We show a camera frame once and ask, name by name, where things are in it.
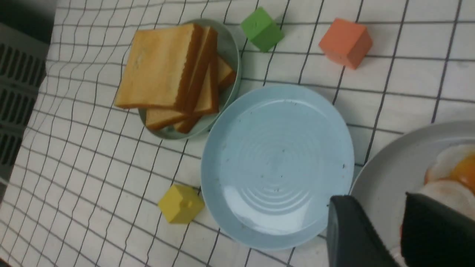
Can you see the orange cube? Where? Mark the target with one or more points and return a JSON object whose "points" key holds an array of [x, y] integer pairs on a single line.
{"points": [[346, 43]]}

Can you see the light blue plate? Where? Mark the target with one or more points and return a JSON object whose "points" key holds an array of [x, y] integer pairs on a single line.
{"points": [[271, 163]]}

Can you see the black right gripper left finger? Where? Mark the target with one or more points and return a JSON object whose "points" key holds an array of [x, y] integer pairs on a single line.
{"points": [[351, 238]]}

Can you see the grey slatted crate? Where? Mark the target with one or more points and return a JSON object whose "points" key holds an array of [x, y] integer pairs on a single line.
{"points": [[22, 70]]}

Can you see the toast slice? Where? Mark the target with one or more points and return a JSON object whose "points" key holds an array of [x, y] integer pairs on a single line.
{"points": [[204, 56], [159, 118], [219, 76], [159, 68]]}

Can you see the green cube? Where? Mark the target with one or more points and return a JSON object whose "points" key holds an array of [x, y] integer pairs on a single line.
{"points": [[261, 30]]}

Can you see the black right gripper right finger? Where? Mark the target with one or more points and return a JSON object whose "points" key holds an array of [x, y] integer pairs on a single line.
{"points": [[435, 235]]}

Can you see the white grid tablecloth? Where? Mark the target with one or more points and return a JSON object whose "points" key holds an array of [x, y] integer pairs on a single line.
{"points": [[87, 179]]}

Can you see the yellow cube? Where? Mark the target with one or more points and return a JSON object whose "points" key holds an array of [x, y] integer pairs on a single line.
{"points": [[180, 204]]}

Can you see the grey plate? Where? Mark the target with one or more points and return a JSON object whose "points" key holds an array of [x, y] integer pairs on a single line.
{"points": [[382, 184]]}

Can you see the green plate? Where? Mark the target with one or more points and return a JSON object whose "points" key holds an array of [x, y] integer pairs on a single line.
{"points": [[228, 52]]}

